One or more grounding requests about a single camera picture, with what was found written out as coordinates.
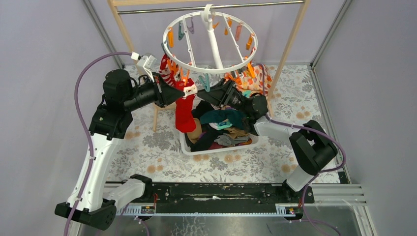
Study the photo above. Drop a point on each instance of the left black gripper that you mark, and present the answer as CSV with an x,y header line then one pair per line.
x,y
158,92

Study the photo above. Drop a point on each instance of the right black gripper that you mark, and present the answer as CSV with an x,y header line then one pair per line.
x,y
219,95

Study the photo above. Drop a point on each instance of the plain red santa sock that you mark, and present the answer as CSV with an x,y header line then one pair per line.
x,y
184,120

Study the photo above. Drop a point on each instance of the white round clip hanger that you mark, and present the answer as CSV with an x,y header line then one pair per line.
x,y
233,28

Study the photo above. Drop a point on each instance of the red white striped sock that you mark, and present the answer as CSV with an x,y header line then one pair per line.
x,y
165,72

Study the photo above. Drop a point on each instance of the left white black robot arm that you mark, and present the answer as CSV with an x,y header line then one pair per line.
x,y
88,204

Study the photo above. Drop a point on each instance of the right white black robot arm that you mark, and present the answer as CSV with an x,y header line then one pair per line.
x,y
312,147

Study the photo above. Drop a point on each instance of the black sock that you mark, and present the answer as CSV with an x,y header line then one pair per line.
x,y
202,108

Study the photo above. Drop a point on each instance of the dark green sock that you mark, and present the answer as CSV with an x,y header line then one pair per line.
x,y
215,116

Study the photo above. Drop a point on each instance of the orange floral cloth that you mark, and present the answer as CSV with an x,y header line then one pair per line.
x,y
257,79

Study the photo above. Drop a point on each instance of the grey sock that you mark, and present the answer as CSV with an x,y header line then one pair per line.
x,y
228,141

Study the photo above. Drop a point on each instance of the tan brown sock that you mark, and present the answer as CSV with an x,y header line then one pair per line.
x,y
194,135

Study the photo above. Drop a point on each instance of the white laundry basket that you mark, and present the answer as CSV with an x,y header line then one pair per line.
x,y
211,131

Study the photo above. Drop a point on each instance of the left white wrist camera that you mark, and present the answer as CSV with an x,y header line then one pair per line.
x,y
144,64

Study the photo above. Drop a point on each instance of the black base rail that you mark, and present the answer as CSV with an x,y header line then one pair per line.
x,y
246,199

